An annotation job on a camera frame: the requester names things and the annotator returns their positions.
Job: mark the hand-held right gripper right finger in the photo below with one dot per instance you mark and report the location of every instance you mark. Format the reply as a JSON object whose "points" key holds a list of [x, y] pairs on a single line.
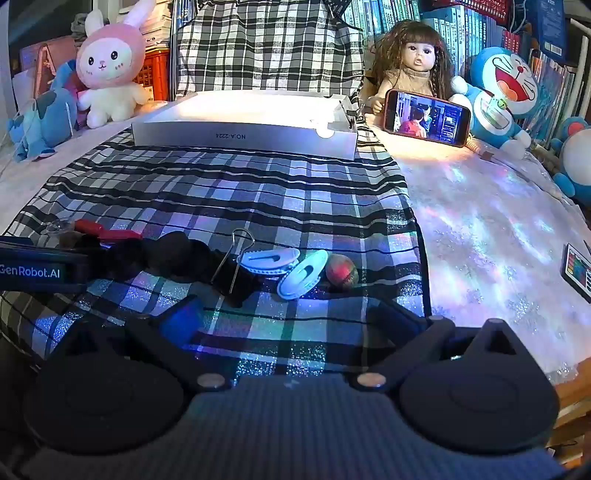
{"points": [[392, 323]]}

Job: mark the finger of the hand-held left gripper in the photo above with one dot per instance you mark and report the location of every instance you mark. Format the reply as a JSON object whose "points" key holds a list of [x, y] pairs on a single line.
{"points": [[152, 258]]}

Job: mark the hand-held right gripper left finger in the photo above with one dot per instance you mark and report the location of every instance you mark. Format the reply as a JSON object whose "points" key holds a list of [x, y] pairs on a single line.
{"points": [[178, 318]]}

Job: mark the clear suction cup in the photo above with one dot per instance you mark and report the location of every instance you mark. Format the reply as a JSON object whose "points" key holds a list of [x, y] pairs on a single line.
{"points": [[57, 226]]}

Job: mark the black binder clip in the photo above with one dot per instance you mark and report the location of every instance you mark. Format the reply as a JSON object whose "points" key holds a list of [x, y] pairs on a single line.
{"points": [[231, 281]]}

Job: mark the small red gold ball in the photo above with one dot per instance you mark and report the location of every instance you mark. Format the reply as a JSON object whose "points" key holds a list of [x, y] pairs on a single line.
{"points": [[341, 272]]}

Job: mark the white hair clip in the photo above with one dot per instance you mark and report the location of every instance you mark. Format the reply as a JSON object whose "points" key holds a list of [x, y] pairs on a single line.
{"points": [[270, 261], [300, 277]]}

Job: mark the shallow white cardboard box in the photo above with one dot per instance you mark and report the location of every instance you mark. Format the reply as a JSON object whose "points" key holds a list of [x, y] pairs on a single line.
{"points": [[240, 134]]}

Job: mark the black white plaid cloth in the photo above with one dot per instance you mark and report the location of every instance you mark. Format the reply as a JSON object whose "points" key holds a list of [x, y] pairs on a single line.
{"points": [[231, 194], [258, 46]]}

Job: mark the blue alien plush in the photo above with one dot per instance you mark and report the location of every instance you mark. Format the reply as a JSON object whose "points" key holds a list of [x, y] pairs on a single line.
{"points": [[46, 115]]}

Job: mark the red plastic crate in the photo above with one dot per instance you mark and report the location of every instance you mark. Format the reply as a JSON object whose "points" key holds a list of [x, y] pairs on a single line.
{"points": [[154, 74]]}

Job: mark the black remote control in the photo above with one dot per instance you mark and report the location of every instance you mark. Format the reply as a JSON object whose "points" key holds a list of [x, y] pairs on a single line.
{"points": [[577, 272]]}

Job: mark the pink hooded bunny plush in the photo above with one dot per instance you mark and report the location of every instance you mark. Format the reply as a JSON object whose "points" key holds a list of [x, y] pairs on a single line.
{"points": [[108, 60]]}

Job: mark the smartphone in red case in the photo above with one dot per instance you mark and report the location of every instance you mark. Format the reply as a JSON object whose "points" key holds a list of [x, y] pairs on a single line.
{"points": [[427, 117]]}

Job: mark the pink flat board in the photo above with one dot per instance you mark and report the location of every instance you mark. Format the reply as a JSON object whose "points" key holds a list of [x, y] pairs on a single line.
{"points": [[51, 55]]}

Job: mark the stack of papers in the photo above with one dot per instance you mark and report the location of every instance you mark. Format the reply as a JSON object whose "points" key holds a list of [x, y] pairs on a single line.
{"points": [[157, 23]]}

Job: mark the small blue cat plush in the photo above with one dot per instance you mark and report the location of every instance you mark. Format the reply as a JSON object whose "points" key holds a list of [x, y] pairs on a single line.
{"points": [[577, 152]]}

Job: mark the large blue cat plush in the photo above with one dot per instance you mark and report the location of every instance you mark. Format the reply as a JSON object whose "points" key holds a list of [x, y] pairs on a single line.
{"points": [[503, 78]]}

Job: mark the long-haired baby doll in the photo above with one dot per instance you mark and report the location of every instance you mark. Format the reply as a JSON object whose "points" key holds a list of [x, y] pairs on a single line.
{"points": [[418, 55]]}

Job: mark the white pipe rack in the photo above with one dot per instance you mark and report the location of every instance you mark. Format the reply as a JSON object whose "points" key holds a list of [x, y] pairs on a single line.
{"points": [[577, 92]]}

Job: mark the row of books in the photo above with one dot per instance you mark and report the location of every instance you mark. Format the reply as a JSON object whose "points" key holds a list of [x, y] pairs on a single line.
{"points": [[392, 14]]}

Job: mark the red plastic basket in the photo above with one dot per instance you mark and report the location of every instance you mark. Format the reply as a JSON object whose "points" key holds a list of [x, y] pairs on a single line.
{"points": [[489, 7]]}

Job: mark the tall blue carton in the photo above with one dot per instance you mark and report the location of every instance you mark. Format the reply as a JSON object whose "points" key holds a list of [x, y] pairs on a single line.
{"points": [[549, 27]]}

